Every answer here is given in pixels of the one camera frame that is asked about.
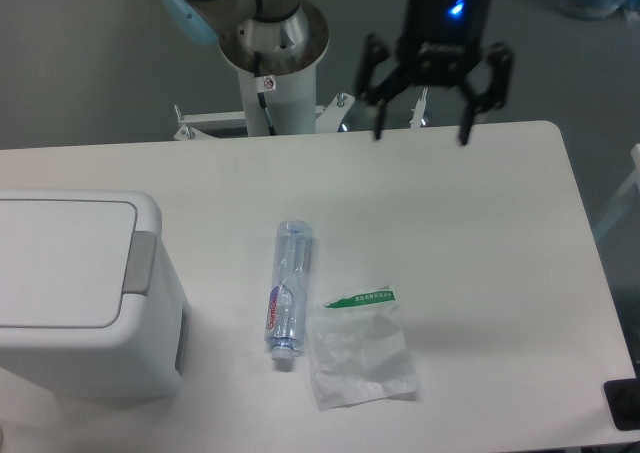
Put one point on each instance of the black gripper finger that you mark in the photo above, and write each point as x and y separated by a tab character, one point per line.
404	75
500	58

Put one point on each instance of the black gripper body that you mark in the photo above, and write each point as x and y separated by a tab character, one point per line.
440	41

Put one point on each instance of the white furniture edge at right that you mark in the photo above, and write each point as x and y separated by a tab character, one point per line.
620	203

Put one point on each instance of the crumpled clear plastic bag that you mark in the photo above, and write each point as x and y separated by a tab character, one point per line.
357	351

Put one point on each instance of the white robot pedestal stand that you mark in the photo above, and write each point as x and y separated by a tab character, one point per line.
275	65

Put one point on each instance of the white plastic trash can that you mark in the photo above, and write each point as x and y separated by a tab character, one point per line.
91	304

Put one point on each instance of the black device at table edge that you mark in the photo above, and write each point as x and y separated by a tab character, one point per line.
623	400

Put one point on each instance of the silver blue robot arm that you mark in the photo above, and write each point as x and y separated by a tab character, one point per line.
224	16

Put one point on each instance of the clear plastic water bottle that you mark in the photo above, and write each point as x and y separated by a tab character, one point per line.
287	303

